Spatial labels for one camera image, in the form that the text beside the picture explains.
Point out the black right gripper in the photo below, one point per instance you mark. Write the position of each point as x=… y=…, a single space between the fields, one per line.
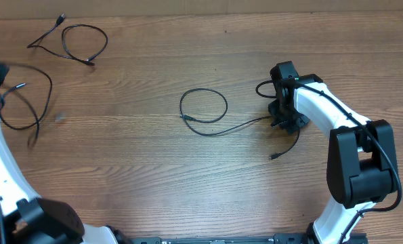
x=292 y=128

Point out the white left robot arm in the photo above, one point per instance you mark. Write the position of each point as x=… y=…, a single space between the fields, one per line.
x=26 y=217

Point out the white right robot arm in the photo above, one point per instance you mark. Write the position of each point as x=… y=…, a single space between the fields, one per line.
x=362 y=170

